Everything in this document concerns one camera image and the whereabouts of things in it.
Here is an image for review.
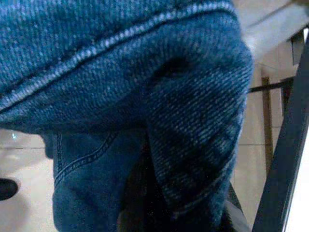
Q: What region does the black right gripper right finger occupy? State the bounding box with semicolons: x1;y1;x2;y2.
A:
222;181;252;232

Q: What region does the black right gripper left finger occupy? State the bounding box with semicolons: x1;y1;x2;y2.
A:
117;142;215;232

